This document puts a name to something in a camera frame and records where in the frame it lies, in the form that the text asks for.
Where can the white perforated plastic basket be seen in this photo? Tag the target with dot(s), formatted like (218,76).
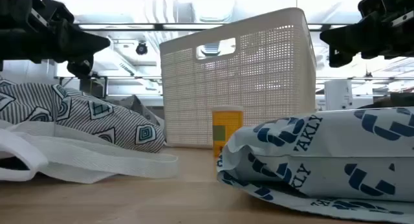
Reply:
(271,78)

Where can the grey patterned hospital gown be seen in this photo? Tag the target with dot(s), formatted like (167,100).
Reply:
(81,120)

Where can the white box machine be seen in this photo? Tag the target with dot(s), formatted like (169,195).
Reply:
(338,94)

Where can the black ceiling spot lamp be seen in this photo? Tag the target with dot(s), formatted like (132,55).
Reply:
(141,48)

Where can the orange pill bottle white cap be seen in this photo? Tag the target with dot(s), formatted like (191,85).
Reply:
(226,123)

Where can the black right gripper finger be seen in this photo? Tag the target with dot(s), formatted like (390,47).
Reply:
(338,58)
(349,36)

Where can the white bag blue print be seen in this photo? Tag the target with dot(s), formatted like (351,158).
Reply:
(330,159)

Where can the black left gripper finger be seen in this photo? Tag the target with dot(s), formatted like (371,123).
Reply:
(81,68)
(84,42)

